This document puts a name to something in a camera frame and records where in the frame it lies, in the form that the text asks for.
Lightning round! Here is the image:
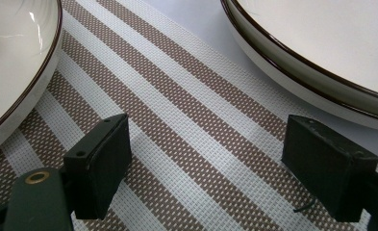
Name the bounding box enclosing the striped woven placemat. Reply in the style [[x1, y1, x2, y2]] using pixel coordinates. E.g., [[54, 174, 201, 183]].
[[0, 0, 378, 231]]

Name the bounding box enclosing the white plate with dark rim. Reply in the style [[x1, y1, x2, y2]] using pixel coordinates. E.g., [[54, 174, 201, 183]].
[[228, 18, 378, 133], [0, 0, 64, 160], [220, 0, 378, 121]]

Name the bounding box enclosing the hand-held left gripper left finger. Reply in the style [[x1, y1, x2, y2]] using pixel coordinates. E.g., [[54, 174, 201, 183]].
[[63, 113, 133, 221]]

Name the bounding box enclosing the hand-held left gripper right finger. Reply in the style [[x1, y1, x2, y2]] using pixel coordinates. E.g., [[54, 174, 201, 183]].
[[281, 115, 378, 223]]

